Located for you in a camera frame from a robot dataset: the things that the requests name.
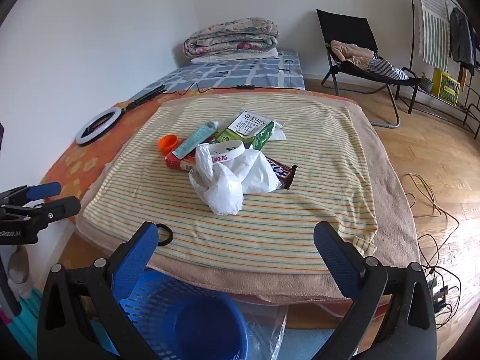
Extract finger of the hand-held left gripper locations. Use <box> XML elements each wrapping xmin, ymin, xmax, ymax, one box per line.
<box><xmin>0</xmin><ymin>182</ymin><xmax>63</xmax><ymax>206</ymax></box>
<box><xmin>0</xmin><ymin>196</ymin><xmax>82</xmax><ymax>233</ymax></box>

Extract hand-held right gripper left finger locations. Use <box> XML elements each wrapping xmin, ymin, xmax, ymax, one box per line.
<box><xmin>37</xmin><ymin>221</ymin><xmax>162</xmax><ymax>360</ymax></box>

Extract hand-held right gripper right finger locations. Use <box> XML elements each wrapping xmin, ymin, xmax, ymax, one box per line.
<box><xmin>313</xmin><ymin>221</ymin><xmax>438</xmax><ymax>360</ymax></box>

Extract blue plastic basket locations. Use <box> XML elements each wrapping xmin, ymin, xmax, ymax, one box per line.
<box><xmin>118</xmin><ymin>268</ymin><xmax>250</xmax><ymax>360</ymax></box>

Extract brown chocolate bar wrapper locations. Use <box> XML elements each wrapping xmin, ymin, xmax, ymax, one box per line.
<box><xmin>265</xmin><ymin>156</ymin><xmax>299</xmax><ymax>190</ymax></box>

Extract red medicine box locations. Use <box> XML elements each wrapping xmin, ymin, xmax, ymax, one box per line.
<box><xmin>165</xmin><ymin>146</ymin><xmax>198</xmax><ymax>172</ymax></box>

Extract white plastic bag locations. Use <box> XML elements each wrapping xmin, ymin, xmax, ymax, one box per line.
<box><xmin>188</xmin><ymin>143</ymin><xmax>282</xmax><ymax>216</ymax></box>

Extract orange bottle cap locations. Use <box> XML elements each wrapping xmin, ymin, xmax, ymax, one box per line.
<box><xmin>158</xmin><ymin>135</ymin><xmax>184</xmax><ymax>155</ymax></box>

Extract teal toothpaste tube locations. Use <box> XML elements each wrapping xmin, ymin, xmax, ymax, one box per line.
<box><xmin>173</xmin><ymin>122</ymin><xmax>219</xmax><ymax>160</ymax></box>

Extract white tissue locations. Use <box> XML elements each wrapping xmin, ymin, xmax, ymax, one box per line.
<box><xmin>268</xmin><ymin>119</ymin><xmax>288</xmax><ymax>142</ymax></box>

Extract white rubber wristband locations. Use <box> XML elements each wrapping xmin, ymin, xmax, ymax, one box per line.
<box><xmin>207</xmin><ymin>139</ymin><xmax>247</xmax><ymax>165</ymax></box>

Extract green milk carton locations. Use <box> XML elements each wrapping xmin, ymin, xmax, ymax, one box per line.
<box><xmin>214</xmin><ymin>109</ymin><xmax>277</xmax><ymax>151</ymax></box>

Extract person's left hand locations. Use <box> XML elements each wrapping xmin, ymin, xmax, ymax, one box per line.
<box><xmin>7</xmin><ymin>245</ymin><xmax>31</xmax><ymax>298</ymax></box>

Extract orange floral sheet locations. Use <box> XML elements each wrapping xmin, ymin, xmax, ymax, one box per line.
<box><xmin>43</xmin><ymin>88</ymin><xmax>361</xmax><ymax>211</ymax></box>

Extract striped yellow towel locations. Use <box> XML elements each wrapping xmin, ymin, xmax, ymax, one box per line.
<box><xmin>77</xmin><ymin>95</ymin><xmax>379</xmax><ymax>272</ymax></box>

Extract light blue mat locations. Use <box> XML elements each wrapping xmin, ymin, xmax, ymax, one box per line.
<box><xmin>277</xmin><ymin>328</ymin><xmax>339</xmax><ymax>360</ymax></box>

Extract clear plastic bag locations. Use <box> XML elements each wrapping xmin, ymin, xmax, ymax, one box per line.
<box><xmin>232</xmin><ymin>300</ymin><xmax>288</xmax><ymax>360</ymax></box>

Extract striped garment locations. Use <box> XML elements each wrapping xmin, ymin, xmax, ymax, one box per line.
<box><xmin>365</xmin><ymin>58</ymin><xmax>410</xmax><ymax>82</ymax></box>

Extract yellow crate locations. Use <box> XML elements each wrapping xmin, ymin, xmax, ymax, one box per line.
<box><xmin>431</xmin><ymin>68</ymin><xmax>461</xmax><ymax>106</ymax></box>

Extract blue checked bed sheet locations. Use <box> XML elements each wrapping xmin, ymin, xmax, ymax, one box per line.
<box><xmin>137</xmin><ymin>50</ymin><xmax>304</xmax><ymax>96</ymax></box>

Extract beige cloth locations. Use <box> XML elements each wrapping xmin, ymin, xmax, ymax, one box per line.
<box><xmin>330</xmin><ymin>40</ymin><xmax>376</xmax><ymax>70</ymax></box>

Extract black metal clothes rack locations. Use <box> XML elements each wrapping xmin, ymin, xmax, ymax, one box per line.
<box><xmin>397</xmin><ymin>0</ymin><xmax>480</xmax><ymax>140</ymax></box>

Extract black folding chair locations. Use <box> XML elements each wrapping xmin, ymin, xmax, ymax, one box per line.
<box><xmin>316</xmin><ymin>8</ymin><xmax>423</xmax><ymax>129</ymax></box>

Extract folded floral quilt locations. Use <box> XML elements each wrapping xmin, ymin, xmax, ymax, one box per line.
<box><xmin>183</xmin><ymin>18</ymin><xmax>280</xmax><ymax>59</ymax></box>

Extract striped hanging towel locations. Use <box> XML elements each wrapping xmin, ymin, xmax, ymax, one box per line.
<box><xmin>412</xmin><ymin>0</ymin><xmax>451</xmax><ymax>73</ymax></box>

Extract dark hanging jacket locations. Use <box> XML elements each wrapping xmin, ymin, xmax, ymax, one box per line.
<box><xmin>449</xmin><ymin>7</ymin><xmax>479</xmax><ymax>76</ymax></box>

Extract black hair tie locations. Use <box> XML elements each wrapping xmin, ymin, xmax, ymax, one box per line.
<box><xmin>155</xmin><ymin>223</ymin><xmax>175</xmax><ymax>246</ymax></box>

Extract white ring light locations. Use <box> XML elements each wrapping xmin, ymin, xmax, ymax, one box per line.
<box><xmin>75</xmin><ymin>106</ymin><xmax>124</xmax><ymax>147</ymax></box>

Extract black floor cables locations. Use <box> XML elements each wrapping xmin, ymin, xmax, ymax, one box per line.
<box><xmin>415</xmin><ymin>232</ymin><xmax>463</xmax><ymax>328</ymax></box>

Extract tan floor cable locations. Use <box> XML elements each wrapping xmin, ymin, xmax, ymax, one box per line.
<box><xmin>403</xmin><ymin>172</ymin><xmax>460</xmax><ymax>233</ymax></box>

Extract black ring light stand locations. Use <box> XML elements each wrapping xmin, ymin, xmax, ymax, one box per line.
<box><xmin>120</xmin><ymin>84</ymin><xmax>167</xmax><ymax>112</ymax></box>

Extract black ring light cable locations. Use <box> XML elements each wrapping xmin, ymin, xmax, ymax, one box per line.
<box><xmin>163</xmin><ymin>82</ymin><xmax>241</xmax><ymax>96</ymax></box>

